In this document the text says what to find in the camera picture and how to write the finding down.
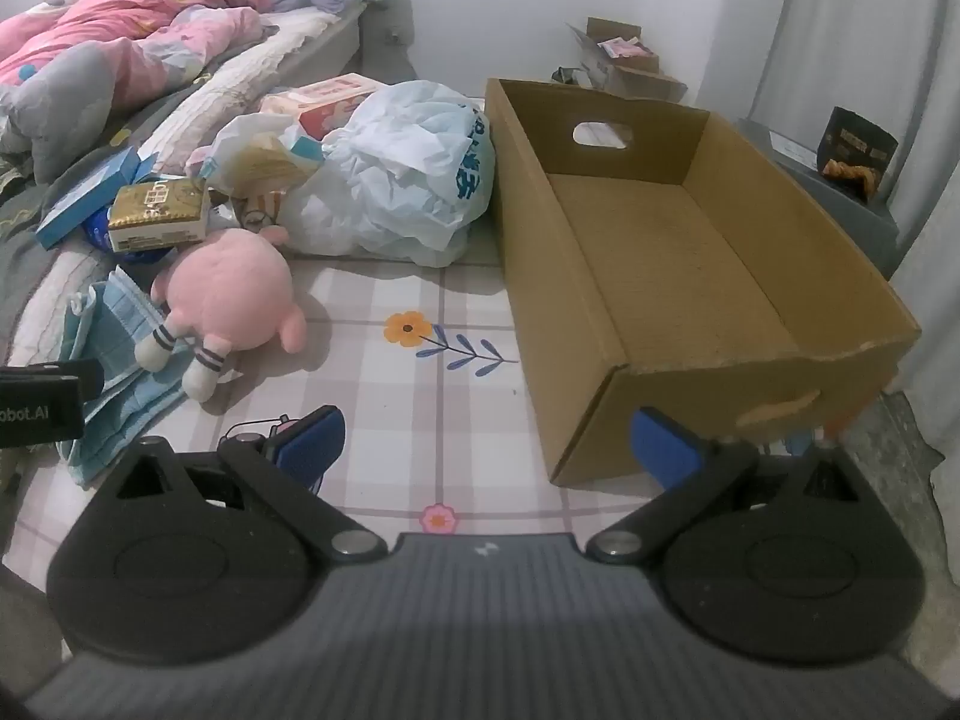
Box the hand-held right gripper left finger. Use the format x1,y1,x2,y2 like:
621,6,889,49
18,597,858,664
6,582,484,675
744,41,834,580
97,405,389,562

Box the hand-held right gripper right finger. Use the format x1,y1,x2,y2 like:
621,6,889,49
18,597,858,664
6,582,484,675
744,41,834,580
585,406,875,563

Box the blue striped towel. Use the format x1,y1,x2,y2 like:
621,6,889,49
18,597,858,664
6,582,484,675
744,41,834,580
56,270,226,485

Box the pink plush toy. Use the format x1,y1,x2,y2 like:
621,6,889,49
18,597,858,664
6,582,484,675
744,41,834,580
133,225,310,400

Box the large cardboard box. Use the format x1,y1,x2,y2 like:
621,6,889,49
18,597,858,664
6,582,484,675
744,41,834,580
484,77,922,488

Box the white green wipes packet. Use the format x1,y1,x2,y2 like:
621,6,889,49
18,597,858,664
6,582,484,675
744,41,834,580
36,146,160,250

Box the gold foil packet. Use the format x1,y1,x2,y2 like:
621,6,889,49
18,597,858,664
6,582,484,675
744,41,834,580
105,178,212,252

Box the clear bag with yellow packet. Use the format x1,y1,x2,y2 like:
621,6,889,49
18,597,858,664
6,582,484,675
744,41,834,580
202,114,327,230

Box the grey bedsheet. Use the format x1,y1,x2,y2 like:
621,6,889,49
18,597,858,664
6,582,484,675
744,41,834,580
0,79,196,331

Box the white plastic bag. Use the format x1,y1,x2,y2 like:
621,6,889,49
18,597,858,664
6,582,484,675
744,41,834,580
281,80,497,269

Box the white paper sheet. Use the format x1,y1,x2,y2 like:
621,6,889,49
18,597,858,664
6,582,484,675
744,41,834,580
772,131,820,167

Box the pink and red tissue pack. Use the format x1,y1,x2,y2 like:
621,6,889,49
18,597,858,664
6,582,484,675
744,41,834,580
259,73,383,140

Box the black snack bag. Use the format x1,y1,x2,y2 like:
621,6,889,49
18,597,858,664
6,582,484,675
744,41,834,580
817,106,899,202

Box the white fringed blanket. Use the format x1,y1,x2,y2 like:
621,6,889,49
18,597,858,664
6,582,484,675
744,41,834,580
7,10,353,372

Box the small open cardboard box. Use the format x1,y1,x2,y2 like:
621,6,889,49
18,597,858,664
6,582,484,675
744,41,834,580
566,17,689,102

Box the pink packet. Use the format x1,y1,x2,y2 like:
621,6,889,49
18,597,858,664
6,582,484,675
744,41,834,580
600,37,659,62

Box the pink patterned quilt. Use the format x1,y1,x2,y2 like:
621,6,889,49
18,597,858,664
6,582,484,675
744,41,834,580
0,0,275,185

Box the grey nightstand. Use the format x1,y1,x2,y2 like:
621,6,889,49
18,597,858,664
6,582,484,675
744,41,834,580
360,0,417,46

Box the white curtain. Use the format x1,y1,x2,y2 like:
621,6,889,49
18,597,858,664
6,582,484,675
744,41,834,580
742,0,960,466

